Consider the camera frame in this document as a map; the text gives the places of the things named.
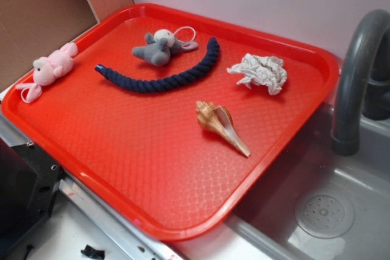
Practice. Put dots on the crumpled white paper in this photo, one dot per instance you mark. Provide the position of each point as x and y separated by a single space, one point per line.
266 71

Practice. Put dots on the red plastic tray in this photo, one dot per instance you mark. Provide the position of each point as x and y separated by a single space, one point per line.
145 154

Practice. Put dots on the brown conch seashell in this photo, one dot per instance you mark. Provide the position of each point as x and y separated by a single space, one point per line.
217 119

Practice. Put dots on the grey plush elephant toy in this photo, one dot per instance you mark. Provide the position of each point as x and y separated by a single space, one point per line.
162 45

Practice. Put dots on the grey plastic sink basin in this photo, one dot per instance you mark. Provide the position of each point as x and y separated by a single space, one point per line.
265 216

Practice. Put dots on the pink plush bunny toy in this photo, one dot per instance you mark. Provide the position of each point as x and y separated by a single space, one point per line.
47 70

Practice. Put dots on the round sink drain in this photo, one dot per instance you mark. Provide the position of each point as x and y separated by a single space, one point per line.
324 213

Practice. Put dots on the grey toy faucet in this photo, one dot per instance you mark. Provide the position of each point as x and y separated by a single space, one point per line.
363 88

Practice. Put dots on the black tape scrap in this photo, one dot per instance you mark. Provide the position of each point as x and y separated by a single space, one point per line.
93 253

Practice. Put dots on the brown cardboard panel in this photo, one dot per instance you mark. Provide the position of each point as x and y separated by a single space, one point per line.
34 28

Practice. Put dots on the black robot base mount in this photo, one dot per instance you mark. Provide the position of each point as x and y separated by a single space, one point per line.
29 182

